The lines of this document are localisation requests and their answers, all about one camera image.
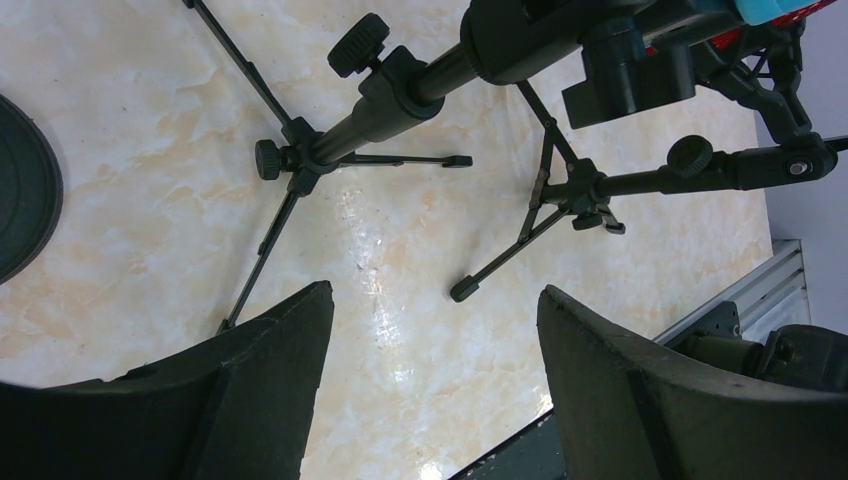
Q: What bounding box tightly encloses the blue toy microphone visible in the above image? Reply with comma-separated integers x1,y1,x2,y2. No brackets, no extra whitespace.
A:
693,0,819,26

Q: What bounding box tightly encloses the black tripod shock-mount stand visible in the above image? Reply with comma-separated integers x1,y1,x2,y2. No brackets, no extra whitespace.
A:
449,19,847,302

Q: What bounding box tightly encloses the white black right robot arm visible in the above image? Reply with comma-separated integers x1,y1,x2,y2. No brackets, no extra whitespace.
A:
677,324,847,393

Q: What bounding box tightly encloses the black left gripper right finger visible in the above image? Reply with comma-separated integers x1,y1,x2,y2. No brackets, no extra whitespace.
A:
537,286,847,479

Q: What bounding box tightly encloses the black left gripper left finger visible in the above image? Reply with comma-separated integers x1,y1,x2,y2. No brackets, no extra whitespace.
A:
1,281,334,479

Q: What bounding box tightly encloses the red glitter microphone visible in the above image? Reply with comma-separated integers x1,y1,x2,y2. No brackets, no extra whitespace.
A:
636,0,831,53

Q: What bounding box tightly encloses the black tripod clip mic stand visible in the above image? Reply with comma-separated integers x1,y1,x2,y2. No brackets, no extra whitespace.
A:
189,1,695,331

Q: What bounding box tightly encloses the black round-base mic stand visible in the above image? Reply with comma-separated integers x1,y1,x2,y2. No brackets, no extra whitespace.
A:
1,97,64,283

